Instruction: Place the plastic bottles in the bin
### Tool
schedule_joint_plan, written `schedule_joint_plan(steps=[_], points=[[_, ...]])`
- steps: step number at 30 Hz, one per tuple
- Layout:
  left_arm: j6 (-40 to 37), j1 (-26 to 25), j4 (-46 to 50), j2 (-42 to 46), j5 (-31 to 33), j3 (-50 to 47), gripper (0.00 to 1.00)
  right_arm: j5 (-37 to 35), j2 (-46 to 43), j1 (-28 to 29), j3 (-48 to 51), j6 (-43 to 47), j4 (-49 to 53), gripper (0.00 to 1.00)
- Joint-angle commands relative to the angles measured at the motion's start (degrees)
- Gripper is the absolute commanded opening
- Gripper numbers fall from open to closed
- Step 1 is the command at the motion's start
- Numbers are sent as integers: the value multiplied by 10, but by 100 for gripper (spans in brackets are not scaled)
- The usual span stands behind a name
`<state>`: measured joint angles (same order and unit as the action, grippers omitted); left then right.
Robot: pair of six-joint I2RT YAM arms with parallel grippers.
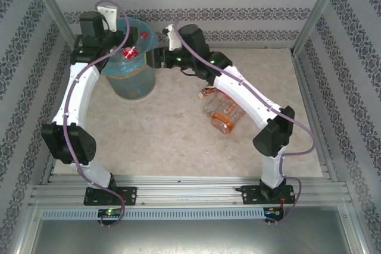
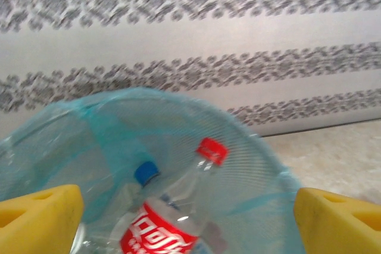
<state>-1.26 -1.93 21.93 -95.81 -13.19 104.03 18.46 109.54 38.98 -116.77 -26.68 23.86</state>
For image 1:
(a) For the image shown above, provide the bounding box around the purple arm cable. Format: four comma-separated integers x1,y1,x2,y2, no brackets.
174,21,316,227
61,0,132,228

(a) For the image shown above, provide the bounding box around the controller board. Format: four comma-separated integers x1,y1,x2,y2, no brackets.
264,208,284,218
98,208,123,218

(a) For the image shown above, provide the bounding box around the clear cola bottle red cap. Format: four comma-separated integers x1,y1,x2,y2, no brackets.
121,30,149,59

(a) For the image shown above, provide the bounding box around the clear unlabelled plastic bottle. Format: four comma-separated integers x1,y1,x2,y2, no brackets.
203,96,227,117

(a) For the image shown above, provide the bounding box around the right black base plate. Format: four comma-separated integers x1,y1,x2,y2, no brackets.
241,184,296,206

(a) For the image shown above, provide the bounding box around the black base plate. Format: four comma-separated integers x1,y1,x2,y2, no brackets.
241,184,296,206
84,186,138,206

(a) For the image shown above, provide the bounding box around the right controller board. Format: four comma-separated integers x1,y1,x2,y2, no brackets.
264,208,284,218

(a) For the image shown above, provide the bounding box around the aluminium mounting rail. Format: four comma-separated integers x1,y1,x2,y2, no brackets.
29,175,349,207

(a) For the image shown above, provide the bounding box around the aluminium side rail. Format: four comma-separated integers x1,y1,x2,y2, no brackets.
291,54,339,182
41,56,87,185

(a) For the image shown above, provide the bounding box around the grey metal panel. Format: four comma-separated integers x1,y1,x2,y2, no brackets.
17,206,367,254

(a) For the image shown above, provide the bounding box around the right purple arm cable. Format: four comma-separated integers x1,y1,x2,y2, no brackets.
174,21,316,227

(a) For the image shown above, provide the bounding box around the right aluminium frame post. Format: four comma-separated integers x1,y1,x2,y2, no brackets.
291,0,348,57

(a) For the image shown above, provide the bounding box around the left aluminium side rail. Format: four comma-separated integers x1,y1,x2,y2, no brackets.
41,56,87,185

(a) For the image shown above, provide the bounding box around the large orange label bottle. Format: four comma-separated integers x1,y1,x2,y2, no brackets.
211,101,246,135

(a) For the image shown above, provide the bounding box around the left controller board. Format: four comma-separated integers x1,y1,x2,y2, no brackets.
98,208,123,218

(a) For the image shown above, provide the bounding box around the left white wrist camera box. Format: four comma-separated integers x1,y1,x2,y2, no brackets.
96,5,119,32

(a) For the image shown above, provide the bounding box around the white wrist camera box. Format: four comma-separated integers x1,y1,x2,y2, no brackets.
96,5,119,32
162,24,182,52

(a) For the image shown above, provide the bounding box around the aluminium frame post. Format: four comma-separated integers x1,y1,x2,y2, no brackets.
25,0,86,58
291,0,348,57

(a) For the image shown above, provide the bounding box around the left aluminium frame post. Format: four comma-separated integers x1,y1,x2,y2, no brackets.
25,0,86,58

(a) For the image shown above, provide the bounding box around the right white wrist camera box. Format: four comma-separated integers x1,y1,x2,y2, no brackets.
162,24,182,52

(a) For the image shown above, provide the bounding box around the blue plastic bin liner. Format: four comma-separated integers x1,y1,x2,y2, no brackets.
102,17,158,76

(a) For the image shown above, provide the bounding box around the white slotted cable duct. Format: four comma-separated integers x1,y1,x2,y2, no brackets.
40,208,283,221

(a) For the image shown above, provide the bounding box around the right aluminium side rail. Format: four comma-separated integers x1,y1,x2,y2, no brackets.
291,54,339,182

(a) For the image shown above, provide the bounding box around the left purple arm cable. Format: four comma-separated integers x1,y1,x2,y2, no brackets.
61,0,132,228

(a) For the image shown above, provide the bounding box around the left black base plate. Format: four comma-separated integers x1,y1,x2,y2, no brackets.
84,186,138,206

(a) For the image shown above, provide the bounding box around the grey round waste bin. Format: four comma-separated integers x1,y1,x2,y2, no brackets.
101,17,158,100

